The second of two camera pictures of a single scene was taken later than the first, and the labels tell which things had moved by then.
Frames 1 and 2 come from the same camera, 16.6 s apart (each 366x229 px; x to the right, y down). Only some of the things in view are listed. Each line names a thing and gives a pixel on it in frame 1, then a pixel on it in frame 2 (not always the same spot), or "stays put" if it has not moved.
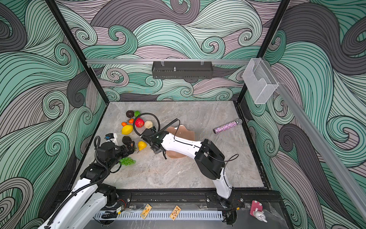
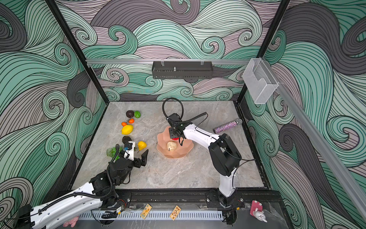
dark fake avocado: x=126 y=140 stays put
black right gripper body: x=155 y=151 to x=172 y=132
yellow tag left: x=146 y=211 stays put
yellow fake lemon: x=127 y=130 stays put
